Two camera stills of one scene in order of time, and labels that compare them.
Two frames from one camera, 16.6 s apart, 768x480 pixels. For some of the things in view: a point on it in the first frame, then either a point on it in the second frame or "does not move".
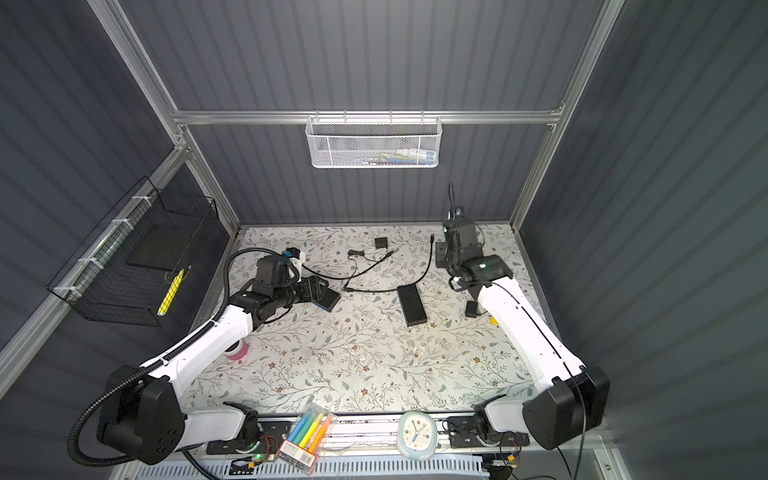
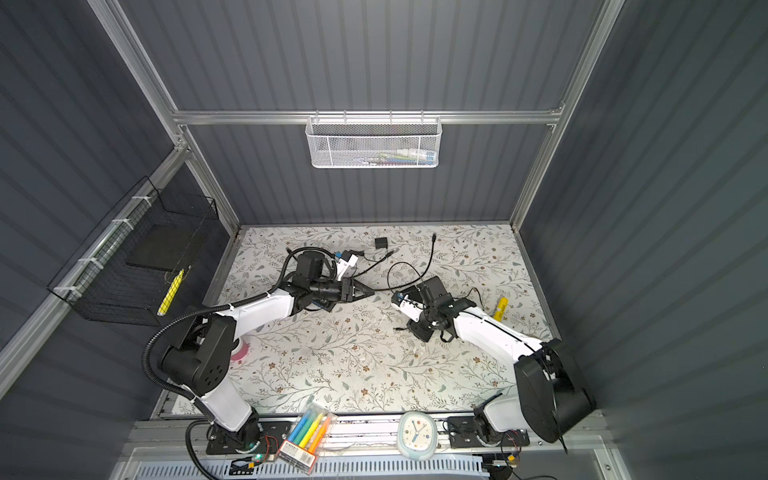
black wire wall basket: (136, 265) does not move
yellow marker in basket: (170, 293) does not move
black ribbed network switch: (412, 305) → (421, 329)
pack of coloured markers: (306, 437) does not move
